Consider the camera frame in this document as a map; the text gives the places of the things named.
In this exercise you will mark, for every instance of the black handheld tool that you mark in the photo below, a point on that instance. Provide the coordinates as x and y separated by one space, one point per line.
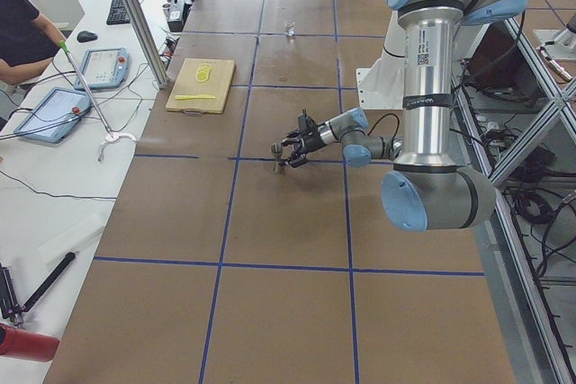
11 308

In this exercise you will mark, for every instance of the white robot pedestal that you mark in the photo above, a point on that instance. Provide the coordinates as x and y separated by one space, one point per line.
381 87

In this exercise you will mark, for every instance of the far blue teach pendant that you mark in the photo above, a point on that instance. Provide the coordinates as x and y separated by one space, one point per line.
105 68

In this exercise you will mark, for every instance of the black computer mouse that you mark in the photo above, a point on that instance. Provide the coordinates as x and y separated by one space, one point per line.
86 36

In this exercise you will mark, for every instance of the red bottle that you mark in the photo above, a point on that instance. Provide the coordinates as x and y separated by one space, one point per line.
26 345

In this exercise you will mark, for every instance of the yellow plastic knife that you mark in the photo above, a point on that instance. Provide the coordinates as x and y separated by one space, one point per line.
185 97

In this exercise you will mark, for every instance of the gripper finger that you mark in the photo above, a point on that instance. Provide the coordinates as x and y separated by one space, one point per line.
292 138
295 159

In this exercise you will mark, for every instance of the grabber stick tool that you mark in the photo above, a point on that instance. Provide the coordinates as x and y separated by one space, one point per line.
111 135

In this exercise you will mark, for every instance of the black keyboard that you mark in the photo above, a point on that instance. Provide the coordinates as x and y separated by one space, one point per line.
118 13

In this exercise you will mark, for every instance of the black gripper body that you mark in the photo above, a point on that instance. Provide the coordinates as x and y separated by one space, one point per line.
311 141

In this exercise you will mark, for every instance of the steel jigger measuring cup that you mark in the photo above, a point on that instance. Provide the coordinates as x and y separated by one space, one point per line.
277 151

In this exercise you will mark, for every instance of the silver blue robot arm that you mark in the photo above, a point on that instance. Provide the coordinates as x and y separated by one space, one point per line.
426 189
349 129

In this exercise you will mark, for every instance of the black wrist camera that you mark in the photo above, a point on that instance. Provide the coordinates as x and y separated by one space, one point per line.
306 124

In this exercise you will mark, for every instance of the blue teach pendant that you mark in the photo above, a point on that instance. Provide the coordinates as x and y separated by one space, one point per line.
105 68
55 117

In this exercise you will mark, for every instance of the near blue teach pendant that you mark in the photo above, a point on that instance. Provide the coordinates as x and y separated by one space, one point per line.
55 117

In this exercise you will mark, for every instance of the clear glass shaker cup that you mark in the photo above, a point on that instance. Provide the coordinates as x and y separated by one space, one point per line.
289 30

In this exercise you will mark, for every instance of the bamboo cutting board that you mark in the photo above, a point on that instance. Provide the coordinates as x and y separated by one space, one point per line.
218 84

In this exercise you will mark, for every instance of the aluminium frame post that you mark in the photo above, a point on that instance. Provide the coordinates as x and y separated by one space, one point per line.
145 39

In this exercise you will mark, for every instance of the person in black shirt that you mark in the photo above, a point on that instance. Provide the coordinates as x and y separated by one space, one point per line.
29 41

